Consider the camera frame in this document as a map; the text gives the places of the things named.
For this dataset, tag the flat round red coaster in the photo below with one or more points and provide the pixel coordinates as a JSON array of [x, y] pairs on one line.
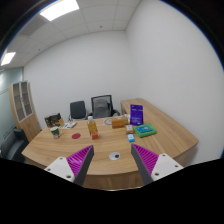
[[76, 136]]

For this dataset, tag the orange cardboard box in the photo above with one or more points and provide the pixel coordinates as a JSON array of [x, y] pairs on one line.
[[119, 122]]

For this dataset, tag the purple standing pouch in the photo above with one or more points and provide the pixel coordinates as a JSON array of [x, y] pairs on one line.
[[136, 115]]

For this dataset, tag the black sofa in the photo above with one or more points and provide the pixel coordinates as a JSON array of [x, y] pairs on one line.
[[11, 145]]

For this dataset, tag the green flat box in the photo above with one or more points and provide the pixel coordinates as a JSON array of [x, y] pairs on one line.
[[145, 130]]

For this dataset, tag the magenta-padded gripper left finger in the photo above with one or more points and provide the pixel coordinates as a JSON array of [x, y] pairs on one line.
[[66, 168]]

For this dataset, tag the wooden side desk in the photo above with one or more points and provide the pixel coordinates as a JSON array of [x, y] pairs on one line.
[[126, 106]]

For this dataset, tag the rectangular ceiling light panel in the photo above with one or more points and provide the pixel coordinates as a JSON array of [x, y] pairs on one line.
[[60, 9], [7, 58]]

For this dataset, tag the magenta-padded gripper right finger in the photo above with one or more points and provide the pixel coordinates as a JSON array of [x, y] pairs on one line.
[[156, 166]]

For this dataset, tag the brown cardboard box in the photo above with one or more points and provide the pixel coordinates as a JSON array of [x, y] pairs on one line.
[[57, 120]]

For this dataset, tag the grey mesh office chair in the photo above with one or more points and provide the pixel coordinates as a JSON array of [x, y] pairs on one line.
[[102, 106]]

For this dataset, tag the small blue box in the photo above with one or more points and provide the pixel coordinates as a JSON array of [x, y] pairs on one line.
[[131, 137]]

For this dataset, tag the small tan box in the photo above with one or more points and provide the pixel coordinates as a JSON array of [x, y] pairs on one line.
[[129, 129]]

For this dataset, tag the black padded office chair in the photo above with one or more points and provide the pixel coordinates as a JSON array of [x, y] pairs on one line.
[[78, 110]]

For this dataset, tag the yellow drink bottle white cap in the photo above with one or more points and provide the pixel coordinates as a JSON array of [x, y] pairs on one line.
[[92, 128]]

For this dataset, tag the wooden glass-door cabinet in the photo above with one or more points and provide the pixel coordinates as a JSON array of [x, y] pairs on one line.
[[25, 110]]

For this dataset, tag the green and white mug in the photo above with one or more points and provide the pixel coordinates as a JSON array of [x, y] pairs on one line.
[[55, 132]]

